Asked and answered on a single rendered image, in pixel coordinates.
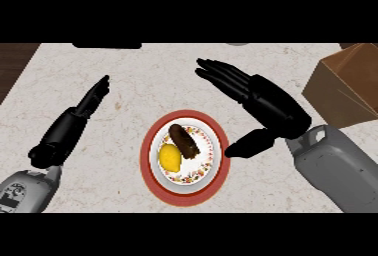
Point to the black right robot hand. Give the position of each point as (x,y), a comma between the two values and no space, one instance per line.
(267,103)

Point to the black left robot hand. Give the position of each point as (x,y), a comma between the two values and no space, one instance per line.
(63,133)

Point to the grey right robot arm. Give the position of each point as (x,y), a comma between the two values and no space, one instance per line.
(336,168)

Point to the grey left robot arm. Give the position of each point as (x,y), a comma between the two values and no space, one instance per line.
(26,191)

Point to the brown cardboard box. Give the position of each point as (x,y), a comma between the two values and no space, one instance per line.
(347,86)

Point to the yellow lemon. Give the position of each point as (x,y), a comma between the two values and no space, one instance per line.
(169,158)

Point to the red-rimmed floral plate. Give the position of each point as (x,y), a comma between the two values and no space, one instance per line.
(184,158)

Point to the pale grey round object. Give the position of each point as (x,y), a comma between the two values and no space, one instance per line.
(237,44)

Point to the dark brown oblong vegetable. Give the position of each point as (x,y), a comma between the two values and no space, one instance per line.
(183,141)

